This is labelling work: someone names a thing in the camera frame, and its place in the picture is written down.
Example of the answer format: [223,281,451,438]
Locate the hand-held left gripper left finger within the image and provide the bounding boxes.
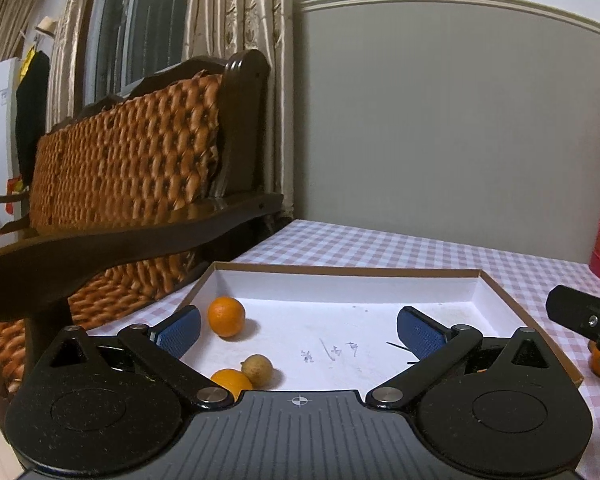
[35,305,233,410]

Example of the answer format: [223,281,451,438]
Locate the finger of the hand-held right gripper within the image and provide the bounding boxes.
[546,285,600,376]

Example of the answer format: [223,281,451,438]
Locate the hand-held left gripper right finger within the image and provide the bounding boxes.
[365,306,563,409]

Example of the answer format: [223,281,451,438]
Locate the tan longan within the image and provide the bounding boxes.
[240,354,273,389]

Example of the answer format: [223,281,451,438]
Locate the white shallow cardboard box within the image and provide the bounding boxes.
[172,260,585,392]

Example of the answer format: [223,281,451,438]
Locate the pink checkered tablecloth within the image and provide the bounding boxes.
[86,219,600,480]

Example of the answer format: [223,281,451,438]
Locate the dark wooden sofa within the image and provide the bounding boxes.
[0,50,286,413]

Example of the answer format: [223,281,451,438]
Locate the woven orange sofa mat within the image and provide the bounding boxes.
[0,71,227,397]

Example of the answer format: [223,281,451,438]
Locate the black hanging garment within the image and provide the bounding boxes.
[14,50,51,188]

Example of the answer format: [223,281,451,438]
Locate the beige striped curtain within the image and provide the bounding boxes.
[51,0,112,128]
[181,0,302,222]
[0,0,53,68]

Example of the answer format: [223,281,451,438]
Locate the window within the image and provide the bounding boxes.
[82,0,197,102]

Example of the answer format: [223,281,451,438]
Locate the yellow hanging cloth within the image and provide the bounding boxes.
[19,46,36,81]

